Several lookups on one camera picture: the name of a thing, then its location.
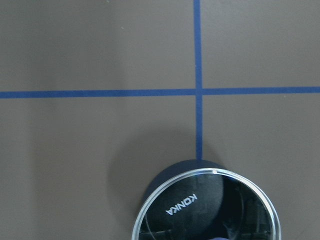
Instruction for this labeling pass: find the glass pot lid blue knob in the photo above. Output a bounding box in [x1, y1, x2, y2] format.
[131, 168, 283, 240]

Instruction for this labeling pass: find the dark blue saucepan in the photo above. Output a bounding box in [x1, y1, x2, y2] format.
[139, 159, 283, 240]

